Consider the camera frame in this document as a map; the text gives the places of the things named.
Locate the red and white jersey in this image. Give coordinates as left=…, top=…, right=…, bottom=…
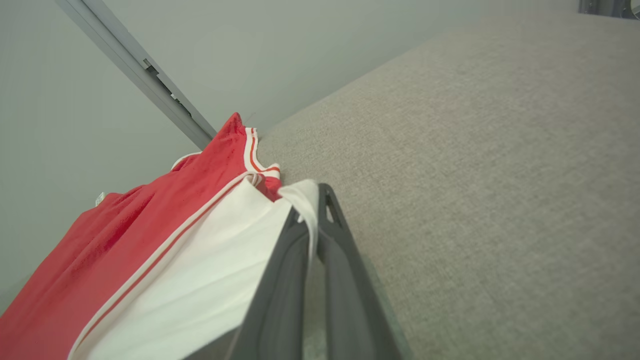
left=0, top=112, right=321, bottom=360

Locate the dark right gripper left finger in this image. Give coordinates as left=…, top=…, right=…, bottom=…
left=182, top=207, right=311, bottom=360

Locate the grey partition post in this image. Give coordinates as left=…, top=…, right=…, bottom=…
left=55, top=0, right=218, bottom=151

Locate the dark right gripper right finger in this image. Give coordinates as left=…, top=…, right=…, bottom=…
left=316, top=183, right=403, bottom=360

